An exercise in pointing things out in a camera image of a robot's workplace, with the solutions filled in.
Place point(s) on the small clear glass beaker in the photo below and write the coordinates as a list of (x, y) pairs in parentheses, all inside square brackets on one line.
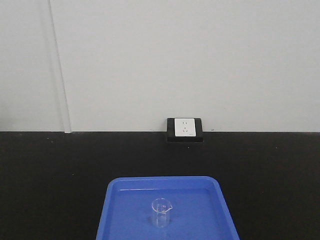
[(161, 210)]

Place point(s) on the black socket housing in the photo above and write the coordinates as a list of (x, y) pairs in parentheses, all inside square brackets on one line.
[(170, 133)]

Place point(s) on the white wall power socket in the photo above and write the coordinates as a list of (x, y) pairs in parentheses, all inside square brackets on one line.
[(184, 127)]

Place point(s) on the blue plastic tray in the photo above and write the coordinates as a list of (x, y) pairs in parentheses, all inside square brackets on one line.
[(199, 210)]

